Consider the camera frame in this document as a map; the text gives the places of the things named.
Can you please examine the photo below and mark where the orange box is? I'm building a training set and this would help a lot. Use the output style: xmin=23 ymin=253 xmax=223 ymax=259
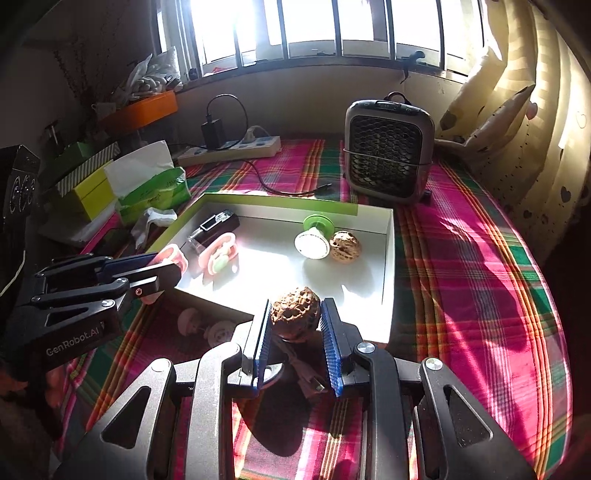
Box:
xmin=98 ymin=91 xmax=178 ymax=137

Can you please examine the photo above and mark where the person left hand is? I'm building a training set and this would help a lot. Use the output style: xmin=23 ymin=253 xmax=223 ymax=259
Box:
xmin=0 ymin=366 xmax=66 ymax=409

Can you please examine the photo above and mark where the green white spool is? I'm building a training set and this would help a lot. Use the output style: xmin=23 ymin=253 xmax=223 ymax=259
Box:
xmin=294 ymin=213 xmax=335 ymax=260

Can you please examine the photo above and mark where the plaid bedspread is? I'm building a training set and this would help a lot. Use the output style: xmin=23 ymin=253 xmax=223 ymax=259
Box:
xmin=52 ymin=140 xmax=573 ymax=479

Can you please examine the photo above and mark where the black charger adapter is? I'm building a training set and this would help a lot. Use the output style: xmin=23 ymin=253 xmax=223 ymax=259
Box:
xmin=201 ymin=119 xmax=226 ymax=150

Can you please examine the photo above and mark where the pink clip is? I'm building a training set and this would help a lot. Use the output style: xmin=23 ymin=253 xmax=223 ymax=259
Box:
xmin=141 ymin=244 xmax=189 ymax=305
xmin=198 ymin=232 xmax=238 ymax=276

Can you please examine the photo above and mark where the black charger cable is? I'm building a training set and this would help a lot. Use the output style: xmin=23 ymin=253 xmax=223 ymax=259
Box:
xmin=202 ymin=93 xmax=334 ymax=197

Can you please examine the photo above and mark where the striped box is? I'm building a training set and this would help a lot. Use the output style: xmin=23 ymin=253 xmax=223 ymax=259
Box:
xmin=56 ymin=142 xmax=121 ymax=197

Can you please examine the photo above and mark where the walnut in tray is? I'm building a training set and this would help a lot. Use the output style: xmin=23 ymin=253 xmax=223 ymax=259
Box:
xmin=329 ymin=230 xmax=362 ymax=264

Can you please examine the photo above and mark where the white green cardboard box tray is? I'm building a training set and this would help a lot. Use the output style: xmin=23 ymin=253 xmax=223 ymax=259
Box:
xmin=149 ymin=193 xmax=396 ymax=345

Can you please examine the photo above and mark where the grey mini air cooler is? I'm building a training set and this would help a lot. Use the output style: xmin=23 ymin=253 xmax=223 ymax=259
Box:
xmin=344 ymin=92 xmax=435 ymax=203

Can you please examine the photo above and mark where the white round cap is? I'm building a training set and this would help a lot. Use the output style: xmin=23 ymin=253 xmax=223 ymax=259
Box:
xmin=204 ymin=320 xmax=235 ymax=348

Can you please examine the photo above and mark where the walnut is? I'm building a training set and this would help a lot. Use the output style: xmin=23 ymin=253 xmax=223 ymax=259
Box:
xmin=270 ymin=286 xmax=321 ymax=343
xmin=329 ymin=230 xmax=362 ymax=264

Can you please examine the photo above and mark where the black clear small flashlight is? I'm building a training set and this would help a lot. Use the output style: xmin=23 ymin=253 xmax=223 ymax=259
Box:
xmin=187 ymin=210 xmax=239 ymax=250

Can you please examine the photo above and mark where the green tissue pack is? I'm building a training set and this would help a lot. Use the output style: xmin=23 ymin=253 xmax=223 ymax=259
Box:
xmin=104 ymin=140 xmax=190 ymax=225

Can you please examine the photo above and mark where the plastic bag on sill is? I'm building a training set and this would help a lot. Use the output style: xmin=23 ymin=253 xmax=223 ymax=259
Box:
xmin=111 ymin=47 xmax=182 ymax=108

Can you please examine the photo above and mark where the white power strip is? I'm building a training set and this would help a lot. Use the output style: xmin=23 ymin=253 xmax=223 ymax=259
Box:
xmin=176 ymin=125 xmax=281 ymax=167

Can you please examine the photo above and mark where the crumpled white tissue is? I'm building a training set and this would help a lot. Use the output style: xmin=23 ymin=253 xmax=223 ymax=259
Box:
xmin=131 ymin=207 xmax=177 ymax=251

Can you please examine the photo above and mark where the grey ball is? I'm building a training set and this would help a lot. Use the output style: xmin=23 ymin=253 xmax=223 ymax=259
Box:
xmin=177 ymin=308 xmax=201 ymax=336

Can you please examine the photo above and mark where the white usb plug cable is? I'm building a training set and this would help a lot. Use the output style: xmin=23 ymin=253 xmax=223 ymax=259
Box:
xmin=271 ymin=333 xmax=330 ymax=400

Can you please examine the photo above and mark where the yellow green box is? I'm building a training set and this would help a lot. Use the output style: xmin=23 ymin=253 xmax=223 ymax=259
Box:
xmin=56 ymin=161 xmax=115 ymax=222

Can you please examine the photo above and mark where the cream heart curtain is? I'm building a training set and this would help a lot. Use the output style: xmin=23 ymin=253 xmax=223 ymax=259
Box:
xmin=437 ymin=1 xmax=590 ymax=263

